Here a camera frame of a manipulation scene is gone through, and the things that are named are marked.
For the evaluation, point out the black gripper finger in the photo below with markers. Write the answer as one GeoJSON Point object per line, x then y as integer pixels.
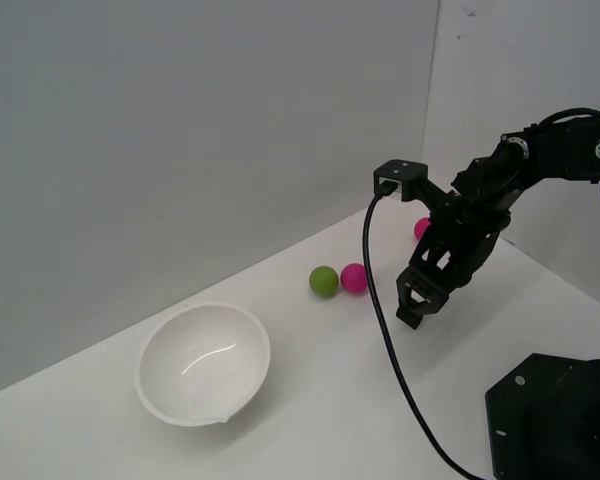
{"type": "Point", "coordinates": [403, 292]}
{"type": "Point", "coordinates": [435, 304]}

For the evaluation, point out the white bowl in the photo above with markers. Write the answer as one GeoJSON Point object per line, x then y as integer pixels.
{"type": "Point", "coordinates": [205, 365]}

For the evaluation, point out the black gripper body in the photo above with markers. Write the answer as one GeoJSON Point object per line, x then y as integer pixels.
{"type": "Point", "coordinates": [462, 240]}

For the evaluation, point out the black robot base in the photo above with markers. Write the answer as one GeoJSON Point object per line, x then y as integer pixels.
{"type": "Point", "coordinates": [555, 425]}

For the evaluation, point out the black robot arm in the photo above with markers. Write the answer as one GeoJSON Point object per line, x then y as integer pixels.
{"type": "Point", "coordinates": [565, 155]}

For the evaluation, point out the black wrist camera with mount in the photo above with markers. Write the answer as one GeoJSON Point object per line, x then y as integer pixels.
{"type": "Point", "coordinates": [400, 172]}

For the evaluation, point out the green ball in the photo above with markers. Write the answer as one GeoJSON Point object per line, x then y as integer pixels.
{"type": "Point", "coordinates": [323, 281]}

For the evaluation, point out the pink ball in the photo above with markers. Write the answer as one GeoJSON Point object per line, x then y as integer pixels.
{"type": "Point", "coordinates": [352, 277]}
{"type": "Point", "coordinates": [421, 227]}

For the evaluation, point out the small black box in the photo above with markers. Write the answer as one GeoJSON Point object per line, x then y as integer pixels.
{"type": "Point", "coordinates": [411, 320]}

